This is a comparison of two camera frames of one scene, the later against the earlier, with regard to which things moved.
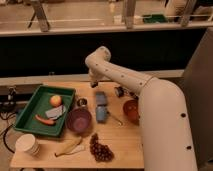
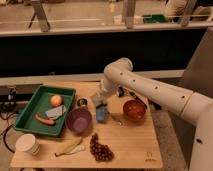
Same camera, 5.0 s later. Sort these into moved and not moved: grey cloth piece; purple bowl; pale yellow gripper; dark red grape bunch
Moved: pale yellow gripper
Not moved: grey cloth piece; purple bowl; dark red grape bunch
